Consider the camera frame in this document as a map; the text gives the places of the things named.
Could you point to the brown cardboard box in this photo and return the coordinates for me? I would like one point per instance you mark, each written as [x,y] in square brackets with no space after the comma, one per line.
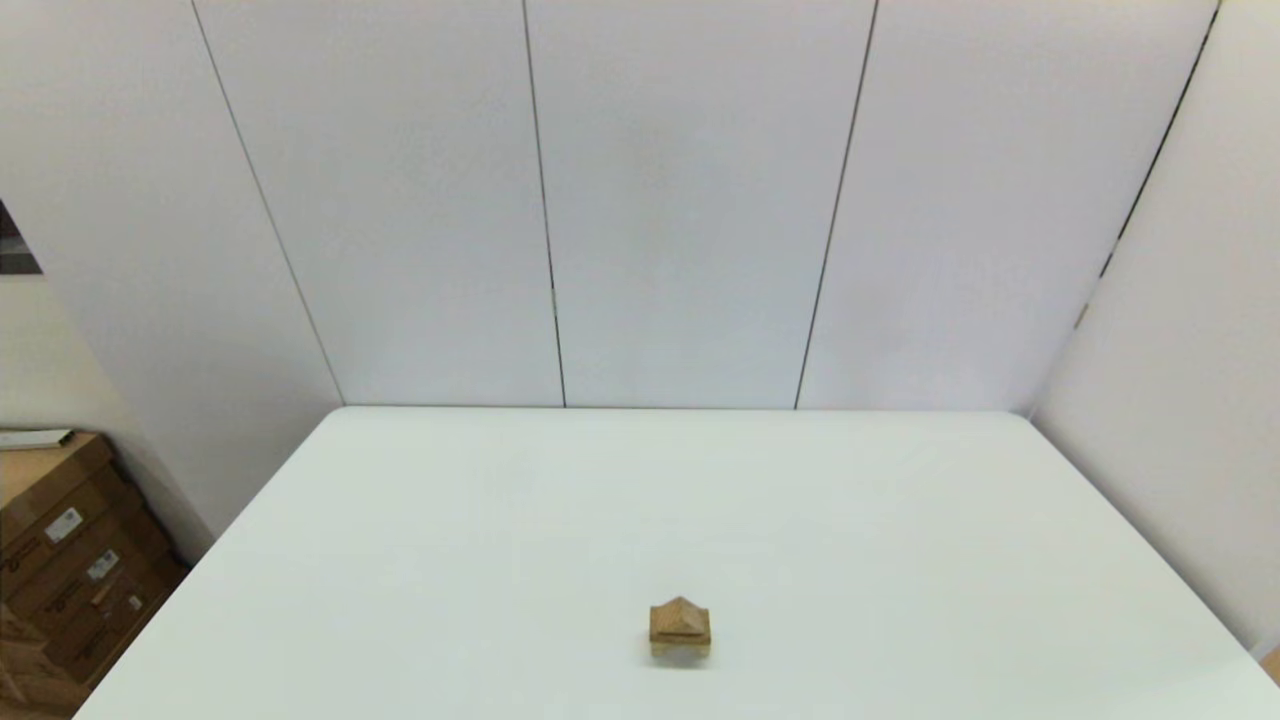
[20,660]
[105,548]
[130,625]
[50,475]

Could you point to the arched wooden building block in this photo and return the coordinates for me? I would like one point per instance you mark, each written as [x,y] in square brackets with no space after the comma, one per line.
[680,652]

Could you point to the rectangular wooden building block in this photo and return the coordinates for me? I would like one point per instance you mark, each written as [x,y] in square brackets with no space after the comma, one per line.
[658,628]

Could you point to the tan brown object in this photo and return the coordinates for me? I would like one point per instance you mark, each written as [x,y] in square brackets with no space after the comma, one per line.
[1273,668]

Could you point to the triangular wooden building block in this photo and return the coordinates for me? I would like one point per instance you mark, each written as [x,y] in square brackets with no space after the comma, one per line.
[680,618]

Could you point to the flat white board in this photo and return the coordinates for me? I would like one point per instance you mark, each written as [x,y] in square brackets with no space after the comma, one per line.
[35,438]

